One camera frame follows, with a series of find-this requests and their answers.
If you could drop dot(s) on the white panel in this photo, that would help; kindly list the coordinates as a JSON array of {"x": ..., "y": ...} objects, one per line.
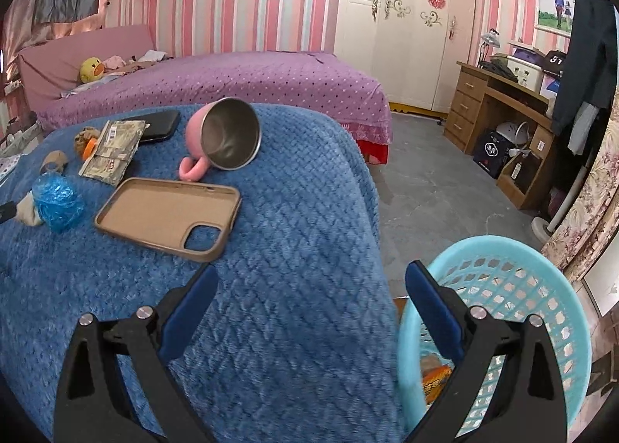
[{"x": 604, "y": 293}]

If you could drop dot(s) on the small brown orange object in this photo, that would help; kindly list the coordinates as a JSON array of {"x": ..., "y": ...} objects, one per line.
[{"x": 87, "y": 135}]

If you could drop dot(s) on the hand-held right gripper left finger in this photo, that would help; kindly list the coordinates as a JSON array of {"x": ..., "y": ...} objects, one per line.
[{"x": 186, "y": 317}]

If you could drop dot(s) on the hanging grey garment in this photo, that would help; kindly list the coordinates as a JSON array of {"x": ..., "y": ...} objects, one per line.
[{"x": 582, "y": 131}]

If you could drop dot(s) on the pink satin curtain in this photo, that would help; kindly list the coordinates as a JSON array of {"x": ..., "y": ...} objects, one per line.
[{"x": 58, "y": 32}]

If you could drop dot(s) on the cream wardrobe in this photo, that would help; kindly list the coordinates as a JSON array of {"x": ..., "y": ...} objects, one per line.
[{"x": 411, "y": 61}]

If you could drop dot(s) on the light blue pillow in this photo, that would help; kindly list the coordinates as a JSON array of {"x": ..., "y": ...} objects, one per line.
[{"x": 82, "y": 87}]

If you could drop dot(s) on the black phone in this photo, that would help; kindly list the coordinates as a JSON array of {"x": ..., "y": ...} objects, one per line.
[{"x": 162, "y": 126}]

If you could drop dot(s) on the white fan stand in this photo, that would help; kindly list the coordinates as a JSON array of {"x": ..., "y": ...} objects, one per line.
[{"x": 541, "y": 225}]

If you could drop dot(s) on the white round heater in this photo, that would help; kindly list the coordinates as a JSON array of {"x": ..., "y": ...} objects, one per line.
[{"x": 512, "y": 131}]

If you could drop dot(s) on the white cloth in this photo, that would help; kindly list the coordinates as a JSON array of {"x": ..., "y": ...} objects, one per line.
[{"x": 152, "y": 55}]

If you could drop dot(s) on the beige cloth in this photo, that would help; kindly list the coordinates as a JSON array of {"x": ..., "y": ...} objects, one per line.
[{"x": 26, "y": 213}]

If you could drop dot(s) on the teal plastic basket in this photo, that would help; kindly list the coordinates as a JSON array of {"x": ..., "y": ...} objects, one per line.
[{"x": 483, "y": 247}]

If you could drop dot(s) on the pink cloth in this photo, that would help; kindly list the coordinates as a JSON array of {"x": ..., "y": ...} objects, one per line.
[{"x": 115, "y": 62}]

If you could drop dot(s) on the hanging black jacket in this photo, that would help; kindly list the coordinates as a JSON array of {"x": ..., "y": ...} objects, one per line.
[{"x": 587, "y": 61}]

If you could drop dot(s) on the beige phone case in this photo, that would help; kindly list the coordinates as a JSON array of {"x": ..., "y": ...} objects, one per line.
[{"x": 154, "y": 211}]

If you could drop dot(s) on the couple wall poster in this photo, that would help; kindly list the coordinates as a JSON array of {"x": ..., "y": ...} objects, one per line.
[{"x": 553, "y": 10}]

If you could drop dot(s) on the white storage box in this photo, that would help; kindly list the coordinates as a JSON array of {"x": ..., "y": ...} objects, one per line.
[{"x": 527, "y": 73}]

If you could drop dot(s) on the pink steel-lined mug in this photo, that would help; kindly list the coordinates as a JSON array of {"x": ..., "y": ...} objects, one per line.
[{"x": 193, "y": 133}]

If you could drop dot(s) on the black clothes pile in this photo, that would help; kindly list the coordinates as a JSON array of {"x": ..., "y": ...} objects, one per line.
[{"x": 498, "y": 69}]

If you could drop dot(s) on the wooden desk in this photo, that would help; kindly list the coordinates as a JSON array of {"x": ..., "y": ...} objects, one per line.
[{"x": 466, "y": 99}]

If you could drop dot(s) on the black cap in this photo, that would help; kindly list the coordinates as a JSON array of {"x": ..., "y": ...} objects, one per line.
[{"x": 555, "y": 63}]

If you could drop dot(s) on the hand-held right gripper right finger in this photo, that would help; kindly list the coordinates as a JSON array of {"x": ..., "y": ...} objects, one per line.
[{"x": 433, "y": 312}]

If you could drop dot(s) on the olive foil packet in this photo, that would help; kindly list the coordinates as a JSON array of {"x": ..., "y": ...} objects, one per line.
[
  {"x": 121, "y": 138},
  {"x": 104, "y": 170}
]

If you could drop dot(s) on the yellow duck plush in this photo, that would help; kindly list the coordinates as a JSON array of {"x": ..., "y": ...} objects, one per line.
[{"x": 92, "y": 69}]

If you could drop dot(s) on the black paper bag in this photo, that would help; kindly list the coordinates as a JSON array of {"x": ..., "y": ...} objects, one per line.
[{"x": 491, "y": 155}]

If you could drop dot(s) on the pink covered headboard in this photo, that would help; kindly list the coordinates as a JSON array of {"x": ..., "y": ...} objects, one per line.
[{"x": 53, "y": 66}]

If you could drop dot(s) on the desk lamp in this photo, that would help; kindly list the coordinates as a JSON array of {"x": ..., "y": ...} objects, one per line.
[{"x": 491, "y": 39}]

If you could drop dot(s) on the orange snack packet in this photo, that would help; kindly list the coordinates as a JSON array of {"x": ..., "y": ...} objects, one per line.
[{"x": 435, "y": 382}]

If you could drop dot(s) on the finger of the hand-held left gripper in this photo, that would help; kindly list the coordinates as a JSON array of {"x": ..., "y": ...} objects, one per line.
[{"x": 6, "y": 213}]

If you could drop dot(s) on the purple dotted bed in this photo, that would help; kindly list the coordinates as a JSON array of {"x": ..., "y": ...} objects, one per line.
[{"x": 242, "y": 80}]

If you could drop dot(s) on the blue knit blanket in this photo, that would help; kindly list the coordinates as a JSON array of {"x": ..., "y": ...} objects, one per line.
[{"x": 290, "y": 278}]

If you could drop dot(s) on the brown garment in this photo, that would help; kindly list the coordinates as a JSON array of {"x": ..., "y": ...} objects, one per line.
[{"x": 140, "y": 66}]

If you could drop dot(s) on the red bed skirt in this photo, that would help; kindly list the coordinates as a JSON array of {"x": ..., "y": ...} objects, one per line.
[{"x": 375, "y": 153}]

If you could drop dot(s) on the crumpled blue plastic bag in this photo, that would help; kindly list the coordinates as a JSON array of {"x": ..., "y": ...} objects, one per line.
[{"x": 58, "y": 201}]

